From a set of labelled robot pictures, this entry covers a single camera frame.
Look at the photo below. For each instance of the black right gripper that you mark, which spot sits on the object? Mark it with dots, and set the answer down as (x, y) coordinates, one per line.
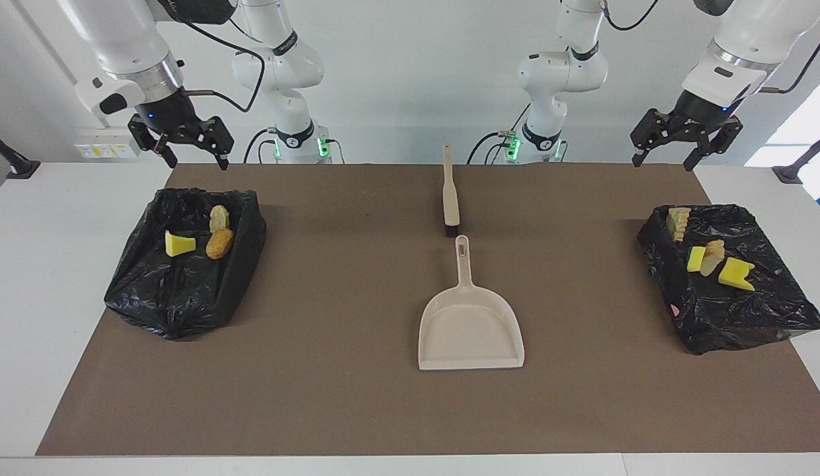
(165, 111)

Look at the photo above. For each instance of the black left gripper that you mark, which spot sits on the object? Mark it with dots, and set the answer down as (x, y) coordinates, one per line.
(701, 111)

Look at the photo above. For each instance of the pale striped croissant piece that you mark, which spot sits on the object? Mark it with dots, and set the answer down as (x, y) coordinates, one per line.
(219, 217)

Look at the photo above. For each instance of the pale bread chunk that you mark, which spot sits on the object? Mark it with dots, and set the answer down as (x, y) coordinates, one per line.
(678, 223)

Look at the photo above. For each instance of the yellow sponge wedge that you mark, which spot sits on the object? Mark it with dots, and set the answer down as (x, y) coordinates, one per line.
(178, 244)

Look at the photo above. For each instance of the brown bread roll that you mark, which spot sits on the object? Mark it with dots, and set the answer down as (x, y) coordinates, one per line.
(219, 244)

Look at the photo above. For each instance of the green and yellow sponge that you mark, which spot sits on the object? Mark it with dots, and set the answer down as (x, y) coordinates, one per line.
(695, 259)

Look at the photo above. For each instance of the orange striped croissant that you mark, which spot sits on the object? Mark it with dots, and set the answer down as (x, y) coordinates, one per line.
(713, 256)

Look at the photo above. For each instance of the yellow sponge block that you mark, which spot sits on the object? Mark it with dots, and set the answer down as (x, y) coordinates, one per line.
(735, 274)

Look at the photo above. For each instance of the beige brush black bristles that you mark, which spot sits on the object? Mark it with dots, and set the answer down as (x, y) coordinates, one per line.
(451, 198)

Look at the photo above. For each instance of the beige plastic dustpan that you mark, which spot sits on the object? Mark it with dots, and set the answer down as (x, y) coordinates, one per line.
(469, 330)

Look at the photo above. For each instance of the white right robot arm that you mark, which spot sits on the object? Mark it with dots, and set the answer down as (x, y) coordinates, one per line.
(129, 46)

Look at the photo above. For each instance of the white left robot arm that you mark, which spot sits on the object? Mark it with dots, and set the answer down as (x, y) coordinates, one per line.
(747, 39)

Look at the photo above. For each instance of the black bag lined open bin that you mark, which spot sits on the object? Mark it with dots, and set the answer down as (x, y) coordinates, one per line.
(178, 297)

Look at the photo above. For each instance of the black clamp stand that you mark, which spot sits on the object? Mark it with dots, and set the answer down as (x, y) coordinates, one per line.
(797, 168)
(16, 165)

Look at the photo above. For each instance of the black bag covered box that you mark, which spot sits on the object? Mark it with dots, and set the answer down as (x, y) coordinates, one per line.
(734, 311)

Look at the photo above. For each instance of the brown table mat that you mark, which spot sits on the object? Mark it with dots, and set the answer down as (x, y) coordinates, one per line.
(317, 383)

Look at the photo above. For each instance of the white wall socket box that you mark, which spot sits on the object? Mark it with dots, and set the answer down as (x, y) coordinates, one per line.
(92, 147)

